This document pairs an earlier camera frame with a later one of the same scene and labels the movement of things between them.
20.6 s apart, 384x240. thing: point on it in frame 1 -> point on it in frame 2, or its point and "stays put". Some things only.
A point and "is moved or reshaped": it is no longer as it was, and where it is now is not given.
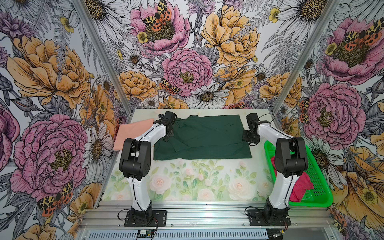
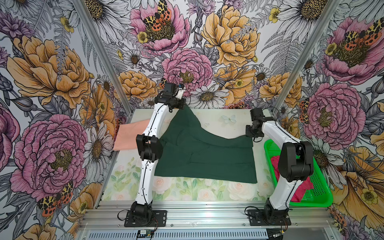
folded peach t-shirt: x=131 y=130 stays put
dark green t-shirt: x=195 y=137 is moved or reshaped
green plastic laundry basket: x=320 y=195 stays put
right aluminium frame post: x=306 y=56 stays put
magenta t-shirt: x=303 y=183 stays put
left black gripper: x=170 y=134 -> x=182 y=103
